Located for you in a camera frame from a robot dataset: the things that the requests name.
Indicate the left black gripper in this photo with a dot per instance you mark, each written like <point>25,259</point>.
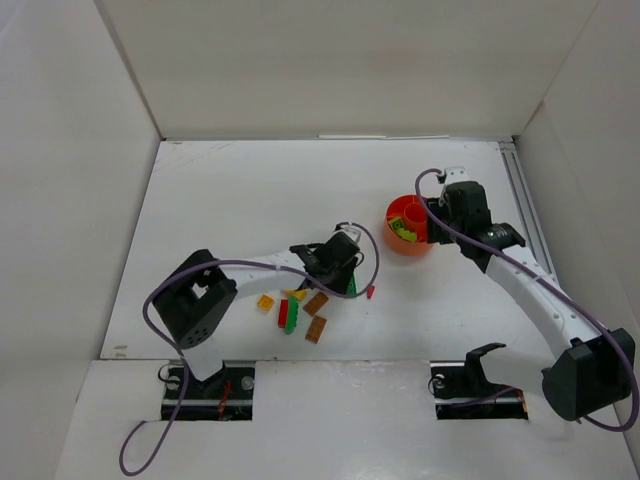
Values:
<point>333,273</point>

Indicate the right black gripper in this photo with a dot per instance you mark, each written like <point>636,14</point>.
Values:
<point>437,226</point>

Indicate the green lego plate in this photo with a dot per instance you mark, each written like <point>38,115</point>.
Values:
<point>352,290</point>

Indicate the small lime lego brick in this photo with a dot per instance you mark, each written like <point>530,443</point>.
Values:
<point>407,235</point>

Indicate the lime green lego brick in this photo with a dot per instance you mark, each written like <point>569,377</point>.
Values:
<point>396,223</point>

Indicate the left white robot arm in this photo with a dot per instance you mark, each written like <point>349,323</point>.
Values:
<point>193,301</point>

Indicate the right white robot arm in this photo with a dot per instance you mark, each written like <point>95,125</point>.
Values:
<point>592,375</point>

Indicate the brown lego plate upper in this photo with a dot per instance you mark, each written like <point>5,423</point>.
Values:
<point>315,304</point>

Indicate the brown lego plate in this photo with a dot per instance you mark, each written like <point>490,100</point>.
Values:
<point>315,329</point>
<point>315,304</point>

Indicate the yellow curved lego brick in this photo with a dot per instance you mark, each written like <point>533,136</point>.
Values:
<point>299,295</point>

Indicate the orange round divided container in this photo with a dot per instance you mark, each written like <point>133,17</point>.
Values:
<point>405,227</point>

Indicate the brown lego plate lower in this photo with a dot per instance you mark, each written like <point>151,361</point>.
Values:
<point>315,329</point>

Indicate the long green lego brick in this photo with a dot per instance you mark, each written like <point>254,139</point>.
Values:
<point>292,315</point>

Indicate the long red lego brick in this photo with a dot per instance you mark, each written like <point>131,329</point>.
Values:
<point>283,313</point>

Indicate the small orange-yellow lego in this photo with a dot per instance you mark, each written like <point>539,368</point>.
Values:
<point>265,303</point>

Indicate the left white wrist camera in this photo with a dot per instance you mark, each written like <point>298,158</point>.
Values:
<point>353,232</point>

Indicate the aluminium rail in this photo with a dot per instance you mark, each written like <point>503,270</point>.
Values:
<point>531,229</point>

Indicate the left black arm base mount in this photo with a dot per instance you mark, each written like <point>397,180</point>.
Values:
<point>226,398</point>

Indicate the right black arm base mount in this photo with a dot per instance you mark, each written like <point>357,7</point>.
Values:
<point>462,391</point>

